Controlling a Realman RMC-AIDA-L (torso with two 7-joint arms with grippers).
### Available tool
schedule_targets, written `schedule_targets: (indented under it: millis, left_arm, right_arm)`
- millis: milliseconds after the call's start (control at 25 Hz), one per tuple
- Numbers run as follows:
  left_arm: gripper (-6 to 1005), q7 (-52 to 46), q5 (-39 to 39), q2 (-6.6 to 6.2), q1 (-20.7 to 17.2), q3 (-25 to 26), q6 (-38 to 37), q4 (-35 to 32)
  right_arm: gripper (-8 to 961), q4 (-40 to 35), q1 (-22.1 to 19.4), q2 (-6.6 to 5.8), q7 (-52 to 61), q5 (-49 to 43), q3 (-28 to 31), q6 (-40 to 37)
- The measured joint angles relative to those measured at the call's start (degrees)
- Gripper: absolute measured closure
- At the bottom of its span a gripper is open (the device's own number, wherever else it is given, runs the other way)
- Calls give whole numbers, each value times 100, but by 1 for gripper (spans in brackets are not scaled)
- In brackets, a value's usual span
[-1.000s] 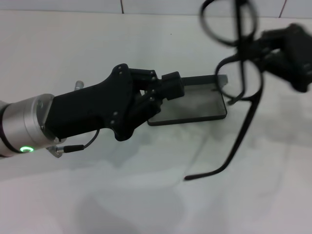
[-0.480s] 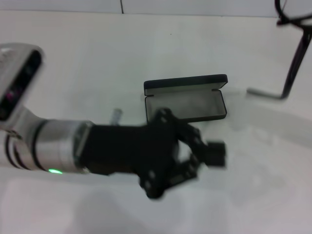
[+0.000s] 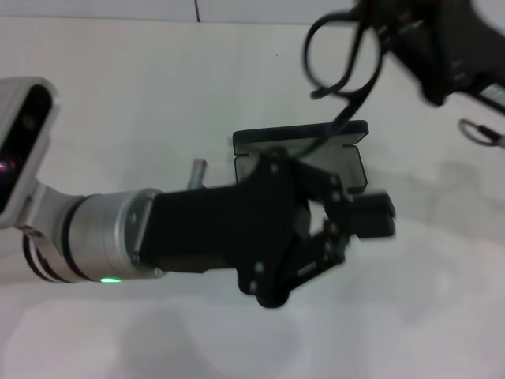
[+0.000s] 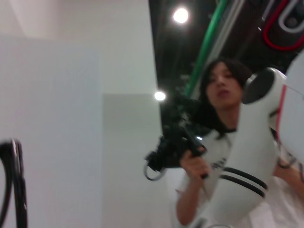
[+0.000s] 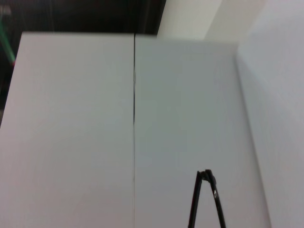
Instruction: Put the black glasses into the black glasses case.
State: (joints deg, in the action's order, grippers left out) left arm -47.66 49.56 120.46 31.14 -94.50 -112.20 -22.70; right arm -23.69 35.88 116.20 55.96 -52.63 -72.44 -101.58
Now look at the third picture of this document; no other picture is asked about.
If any black glasses case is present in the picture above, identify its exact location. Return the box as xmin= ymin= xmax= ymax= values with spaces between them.
xmin=231 ymin=120 xmax=370 ymax=194

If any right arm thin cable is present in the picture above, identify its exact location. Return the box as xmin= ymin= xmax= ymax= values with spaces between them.
xmin=458 ymin=118 xmax=505 ymax=150

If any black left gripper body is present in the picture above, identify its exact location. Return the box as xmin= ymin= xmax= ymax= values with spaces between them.
xmin=133 ymin=146 xmax=356 ymax=309

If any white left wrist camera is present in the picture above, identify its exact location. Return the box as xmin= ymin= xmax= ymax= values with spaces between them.
xmin=0 ymin=77 xmax=63 ymax=230

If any silver cylindrical connector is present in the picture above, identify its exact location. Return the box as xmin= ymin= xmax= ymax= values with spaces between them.
xmin=188 ymin=158 xmax=209 ymax=190

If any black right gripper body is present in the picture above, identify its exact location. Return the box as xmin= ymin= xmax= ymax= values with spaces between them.
xmin=388 ymin=0 xmax=505 ymax=114

